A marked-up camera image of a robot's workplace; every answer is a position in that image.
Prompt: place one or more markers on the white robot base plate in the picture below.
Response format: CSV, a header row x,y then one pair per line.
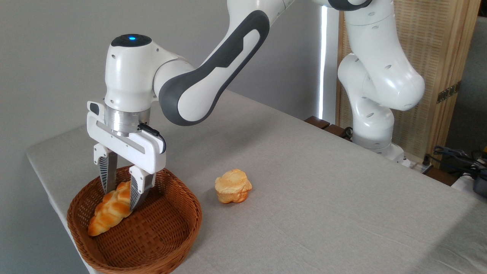
x,y
397,154

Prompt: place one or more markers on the long braided bread loaf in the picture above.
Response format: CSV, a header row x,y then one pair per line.
x,y
108,213

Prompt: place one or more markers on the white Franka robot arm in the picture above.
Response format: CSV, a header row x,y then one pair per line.
x,y
213,72

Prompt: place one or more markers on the dark metal screen hinge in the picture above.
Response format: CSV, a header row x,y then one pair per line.
x,y
449,92

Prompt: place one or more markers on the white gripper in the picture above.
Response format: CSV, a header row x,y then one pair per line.
x,y
125,146

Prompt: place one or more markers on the round pale bread bun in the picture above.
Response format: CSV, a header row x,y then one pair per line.
x,y
233,186

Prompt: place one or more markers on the brown woven wicker basket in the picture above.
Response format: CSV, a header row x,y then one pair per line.
x,y
159,228

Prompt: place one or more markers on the dark brown wooden block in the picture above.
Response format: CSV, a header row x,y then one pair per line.
x,y
336,131
317,122

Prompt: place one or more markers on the wooden bamboo folding screen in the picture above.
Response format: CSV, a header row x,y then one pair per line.
x,y
445,45

